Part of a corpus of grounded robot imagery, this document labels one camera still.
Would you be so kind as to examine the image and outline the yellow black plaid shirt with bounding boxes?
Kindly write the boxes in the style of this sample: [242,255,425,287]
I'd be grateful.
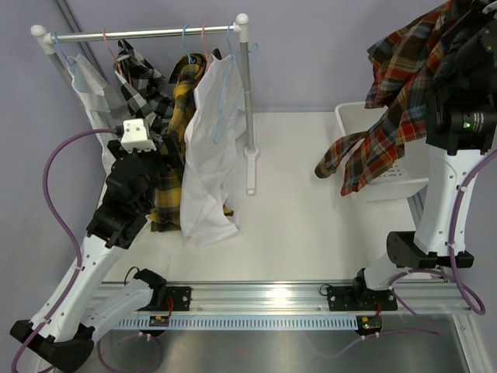
[147,54,234,234]

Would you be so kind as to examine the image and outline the blue hanger of yellow shirt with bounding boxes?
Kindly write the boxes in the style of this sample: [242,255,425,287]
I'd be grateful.
[182,23,196,64]

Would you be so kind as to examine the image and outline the pink hanger of white shirt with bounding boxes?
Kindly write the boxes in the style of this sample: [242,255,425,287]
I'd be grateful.
[200,23,211,68]

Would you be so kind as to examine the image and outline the pink hanger of checkered shirt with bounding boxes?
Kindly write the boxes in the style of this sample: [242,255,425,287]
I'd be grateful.
[102,29,131,83]

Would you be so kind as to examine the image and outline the white plastic basket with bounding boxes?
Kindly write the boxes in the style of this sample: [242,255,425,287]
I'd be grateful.
[335,101,429,202]

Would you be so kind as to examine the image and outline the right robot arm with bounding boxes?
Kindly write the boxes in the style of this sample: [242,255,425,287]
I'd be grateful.
[351,1,496,315]

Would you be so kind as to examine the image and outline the black white checkered shirt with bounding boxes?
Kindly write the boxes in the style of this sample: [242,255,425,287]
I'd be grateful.
[115,40,174,142]

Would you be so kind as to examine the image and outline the aluminium mounting rail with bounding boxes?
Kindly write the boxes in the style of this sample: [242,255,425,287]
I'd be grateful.
[168,278,471,315]

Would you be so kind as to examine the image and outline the white slotted cable duct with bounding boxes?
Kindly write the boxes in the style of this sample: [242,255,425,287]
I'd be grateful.
[114,315,358,331]

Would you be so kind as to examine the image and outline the white shirt on blue hanger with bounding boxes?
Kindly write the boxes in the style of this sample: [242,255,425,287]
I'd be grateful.
[65,53,133,180]

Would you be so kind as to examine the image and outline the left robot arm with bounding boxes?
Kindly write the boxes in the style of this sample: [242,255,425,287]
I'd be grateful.
[10,134,174,372]

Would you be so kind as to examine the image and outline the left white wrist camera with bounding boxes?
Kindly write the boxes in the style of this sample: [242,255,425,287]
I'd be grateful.
[116,119,157,154]

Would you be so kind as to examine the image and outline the blue hanger far left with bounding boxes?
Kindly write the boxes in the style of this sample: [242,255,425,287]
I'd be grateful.
[52,30,85,92]

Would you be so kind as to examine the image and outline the metal clothes rack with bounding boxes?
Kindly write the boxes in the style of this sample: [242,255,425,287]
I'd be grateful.
[30,13,259,196]

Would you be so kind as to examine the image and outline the light blue wire hanger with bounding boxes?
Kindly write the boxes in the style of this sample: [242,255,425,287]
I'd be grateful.
[212,13,259,145]

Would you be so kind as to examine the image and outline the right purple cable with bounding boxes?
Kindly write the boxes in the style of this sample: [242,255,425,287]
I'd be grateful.
[388,149,497,315]

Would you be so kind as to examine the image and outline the white shirt on pink hanger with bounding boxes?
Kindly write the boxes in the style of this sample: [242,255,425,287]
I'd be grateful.
[179,57,245,246]

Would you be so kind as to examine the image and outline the red brown plaid shirt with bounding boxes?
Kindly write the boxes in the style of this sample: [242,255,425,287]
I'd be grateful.
[315,1,474,179]

